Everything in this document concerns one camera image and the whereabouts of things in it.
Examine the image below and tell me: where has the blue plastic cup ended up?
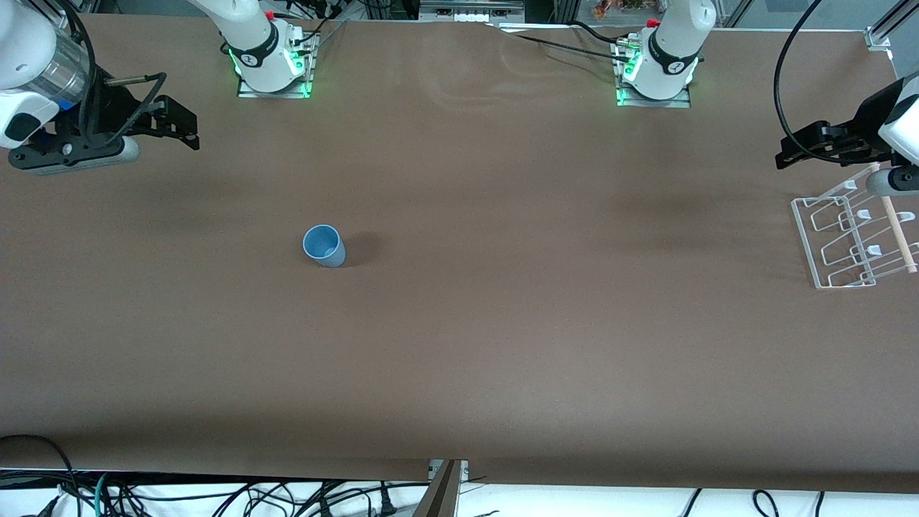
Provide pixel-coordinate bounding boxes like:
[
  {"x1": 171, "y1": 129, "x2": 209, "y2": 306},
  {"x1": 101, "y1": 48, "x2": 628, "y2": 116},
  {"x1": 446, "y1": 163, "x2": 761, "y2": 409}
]
[{"x1": 302, "y1": 224, "x2": 347, "y2": 269}]

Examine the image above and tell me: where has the white power strip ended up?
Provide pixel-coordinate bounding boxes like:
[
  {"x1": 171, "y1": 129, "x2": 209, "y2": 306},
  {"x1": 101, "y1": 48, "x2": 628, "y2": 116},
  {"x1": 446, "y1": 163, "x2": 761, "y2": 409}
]
[{"x1": 420, "y1": 0, "x2": 525, "y2": 22}]

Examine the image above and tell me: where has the brown table cover sheet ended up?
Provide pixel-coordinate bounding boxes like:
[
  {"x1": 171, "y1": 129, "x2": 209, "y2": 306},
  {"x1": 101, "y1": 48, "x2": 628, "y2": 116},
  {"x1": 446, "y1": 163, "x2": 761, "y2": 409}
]
[{"x1": 0, "y1": 13, "x2": 919, "y2": 496}]

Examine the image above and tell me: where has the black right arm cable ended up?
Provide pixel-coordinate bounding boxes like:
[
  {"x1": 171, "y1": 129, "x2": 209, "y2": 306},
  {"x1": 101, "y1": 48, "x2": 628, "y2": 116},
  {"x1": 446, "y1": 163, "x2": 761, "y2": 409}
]
[{"x1": 61, "y1": 0, "x2": 169, "y2": 144}]

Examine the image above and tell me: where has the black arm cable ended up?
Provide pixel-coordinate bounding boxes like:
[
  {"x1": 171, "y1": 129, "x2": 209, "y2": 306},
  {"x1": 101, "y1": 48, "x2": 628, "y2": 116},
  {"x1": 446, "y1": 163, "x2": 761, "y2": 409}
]
[
  {"x1": 61, "y1": 0, "x2": 169, "y2": 144},
  {"x1": 773, "y1": 0, "x2": 824, "y2": 144}
]

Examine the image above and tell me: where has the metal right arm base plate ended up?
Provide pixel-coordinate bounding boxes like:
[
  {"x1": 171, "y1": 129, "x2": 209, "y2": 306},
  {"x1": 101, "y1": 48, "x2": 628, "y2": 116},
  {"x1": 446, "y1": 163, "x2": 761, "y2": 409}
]
[{"x1": 237, "y1": 29, "x2": 320, "y2": 99}]

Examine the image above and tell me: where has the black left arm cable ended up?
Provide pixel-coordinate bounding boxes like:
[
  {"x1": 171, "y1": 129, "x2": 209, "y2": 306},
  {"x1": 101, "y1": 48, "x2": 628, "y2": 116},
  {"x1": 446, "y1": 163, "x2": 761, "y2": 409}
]
[{"x1": 773, "y1": 0, "x2": 824, "y2": 144}]

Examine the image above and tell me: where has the white wire rack wooden bar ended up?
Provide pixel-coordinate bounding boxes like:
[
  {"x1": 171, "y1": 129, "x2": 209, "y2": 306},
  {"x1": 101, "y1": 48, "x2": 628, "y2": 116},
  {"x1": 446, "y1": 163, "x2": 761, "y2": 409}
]
[{"x1": 791, "y1": 164, "x2": 919, "y2": 290}]

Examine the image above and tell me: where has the aluminium frame rail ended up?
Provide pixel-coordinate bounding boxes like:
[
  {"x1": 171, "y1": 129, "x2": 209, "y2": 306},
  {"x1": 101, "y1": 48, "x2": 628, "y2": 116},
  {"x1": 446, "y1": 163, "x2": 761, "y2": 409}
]
[{"x1": 872, "y1": 0, "x2": 919, "y2": 40}]

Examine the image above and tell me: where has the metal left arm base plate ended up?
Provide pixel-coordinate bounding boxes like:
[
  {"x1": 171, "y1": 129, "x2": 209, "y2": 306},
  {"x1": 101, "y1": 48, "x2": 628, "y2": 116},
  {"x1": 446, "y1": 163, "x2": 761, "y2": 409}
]
[{"x1": 614, "y1": 39, "x2": 694, "y2": 108}]

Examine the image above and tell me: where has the black base cable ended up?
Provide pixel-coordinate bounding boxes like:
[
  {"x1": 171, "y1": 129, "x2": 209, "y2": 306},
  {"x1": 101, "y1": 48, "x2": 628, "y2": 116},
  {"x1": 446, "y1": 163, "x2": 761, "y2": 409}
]
[{"x1": 284, "y1": 0, "x2": 349, "y2": 55}]

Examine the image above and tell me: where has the black cable on table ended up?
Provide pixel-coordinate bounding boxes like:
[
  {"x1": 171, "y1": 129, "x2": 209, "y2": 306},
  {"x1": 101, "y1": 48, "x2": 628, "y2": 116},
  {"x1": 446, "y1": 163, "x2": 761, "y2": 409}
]
[{"x1": 495, "y1": 20, "x2": 640, "y2": 64}]

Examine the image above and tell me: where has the black looped floor cable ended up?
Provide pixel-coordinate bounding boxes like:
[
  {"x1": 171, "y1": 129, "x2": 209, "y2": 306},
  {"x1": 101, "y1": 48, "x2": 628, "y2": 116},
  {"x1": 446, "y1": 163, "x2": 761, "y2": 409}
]
[{"x1": 0, "y1": 434, "x2": 80, "y2": 517}]

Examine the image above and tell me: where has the aluminium frame post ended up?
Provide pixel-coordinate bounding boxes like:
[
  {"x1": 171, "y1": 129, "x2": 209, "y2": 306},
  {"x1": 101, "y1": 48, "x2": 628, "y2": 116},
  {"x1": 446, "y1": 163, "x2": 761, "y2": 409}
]
[{"x1": 413, "y1": 460, "x2": 469, "y2": 517}]

